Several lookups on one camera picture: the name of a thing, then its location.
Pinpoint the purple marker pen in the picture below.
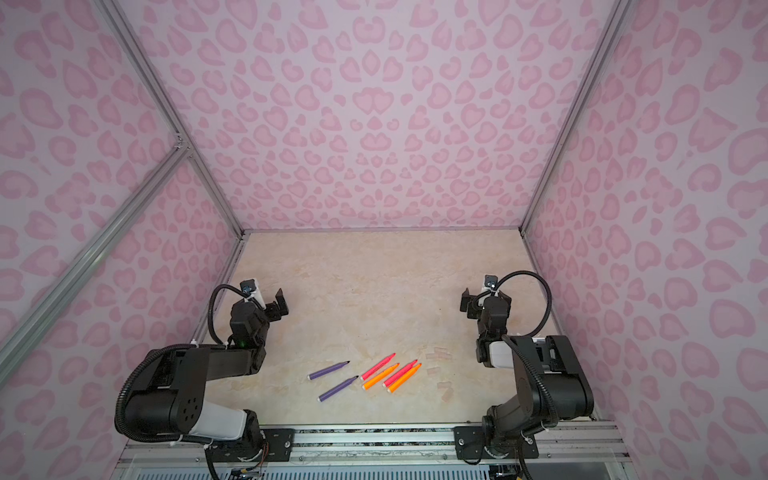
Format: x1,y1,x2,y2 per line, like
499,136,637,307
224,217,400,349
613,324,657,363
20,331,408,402
307,360,350,381
318,376,358,403

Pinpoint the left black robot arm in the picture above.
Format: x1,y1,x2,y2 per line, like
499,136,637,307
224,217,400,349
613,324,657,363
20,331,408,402
114,280,289,463

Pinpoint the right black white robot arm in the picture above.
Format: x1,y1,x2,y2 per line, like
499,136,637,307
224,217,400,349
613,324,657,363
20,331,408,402
453,290,594,465

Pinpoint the pink marker pen lower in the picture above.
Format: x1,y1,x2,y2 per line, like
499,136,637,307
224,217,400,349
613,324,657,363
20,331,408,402
384,360,417,388

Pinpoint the pink marker pen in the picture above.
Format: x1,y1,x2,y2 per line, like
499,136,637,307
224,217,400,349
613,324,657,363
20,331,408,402
384,360,417,388
361,353,396,381

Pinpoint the orange marker pen right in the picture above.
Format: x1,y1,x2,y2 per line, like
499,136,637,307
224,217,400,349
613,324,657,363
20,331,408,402
387,363,422,393

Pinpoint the orange marker pen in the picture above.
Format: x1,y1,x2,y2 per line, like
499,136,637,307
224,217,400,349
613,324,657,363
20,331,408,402
362,363,400,390
387,363,422,393

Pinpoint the pink marker pen upper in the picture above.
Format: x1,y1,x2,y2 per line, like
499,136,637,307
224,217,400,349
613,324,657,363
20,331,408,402
361,353,396,381

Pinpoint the orange marker pen left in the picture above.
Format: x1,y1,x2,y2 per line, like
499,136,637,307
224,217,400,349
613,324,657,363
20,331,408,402
362,363,400,390

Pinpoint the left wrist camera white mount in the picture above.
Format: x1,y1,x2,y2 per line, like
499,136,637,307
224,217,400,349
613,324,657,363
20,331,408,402
240,279,266,311

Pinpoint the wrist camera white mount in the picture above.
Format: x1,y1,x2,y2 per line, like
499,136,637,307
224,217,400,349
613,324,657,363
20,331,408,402
240,279,266,311
483,275,499,295

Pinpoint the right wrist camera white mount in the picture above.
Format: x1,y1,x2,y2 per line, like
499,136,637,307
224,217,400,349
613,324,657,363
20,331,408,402
483,275,499,295

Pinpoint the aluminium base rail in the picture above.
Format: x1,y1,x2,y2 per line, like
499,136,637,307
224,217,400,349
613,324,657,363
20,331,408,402
112,419,638,479

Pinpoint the aluminium frame strut left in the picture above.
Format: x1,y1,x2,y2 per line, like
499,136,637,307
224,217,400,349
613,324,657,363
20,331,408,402
1,141,189,385

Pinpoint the aluminium frame corner post left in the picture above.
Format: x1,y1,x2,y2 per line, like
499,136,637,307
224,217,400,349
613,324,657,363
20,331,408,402
94,0,246,240

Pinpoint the aluminium frame corner post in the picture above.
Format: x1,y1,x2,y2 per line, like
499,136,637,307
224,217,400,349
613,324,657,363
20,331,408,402
94,0,246,240
519,0,637,239

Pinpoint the aluminium frame corner post right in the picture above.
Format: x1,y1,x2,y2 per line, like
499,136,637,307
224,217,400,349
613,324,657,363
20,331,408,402
519,0,637,239

